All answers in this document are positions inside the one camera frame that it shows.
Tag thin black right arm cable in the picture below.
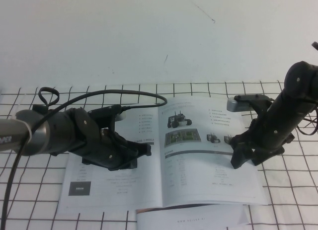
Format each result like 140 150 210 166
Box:
294 100 318 137

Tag white robot catalogue book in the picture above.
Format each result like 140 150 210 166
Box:
57 97 269 212

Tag white black-checked tablecloth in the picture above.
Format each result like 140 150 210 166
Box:
0 79 318 230

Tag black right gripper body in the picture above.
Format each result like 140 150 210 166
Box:
232 106 298 154

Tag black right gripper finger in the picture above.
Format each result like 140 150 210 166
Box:
250 150 272 166
230 140 252 169

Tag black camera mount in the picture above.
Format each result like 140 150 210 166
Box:
235 94 275 119
86 104 123 131

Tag white booklet with web address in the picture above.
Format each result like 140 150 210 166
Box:
135 204 249 230

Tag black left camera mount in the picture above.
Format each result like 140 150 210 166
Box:
86 104 123 131

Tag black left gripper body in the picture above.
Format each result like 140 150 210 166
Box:
74 129 139 171

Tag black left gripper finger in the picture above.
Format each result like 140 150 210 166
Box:
121 156 139 170
135 144 152 156

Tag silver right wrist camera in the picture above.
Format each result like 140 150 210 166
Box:
226 97 252 114

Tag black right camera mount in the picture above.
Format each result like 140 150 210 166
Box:
235 94 275 119

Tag black left camera cable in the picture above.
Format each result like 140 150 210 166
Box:
0 90 167 230

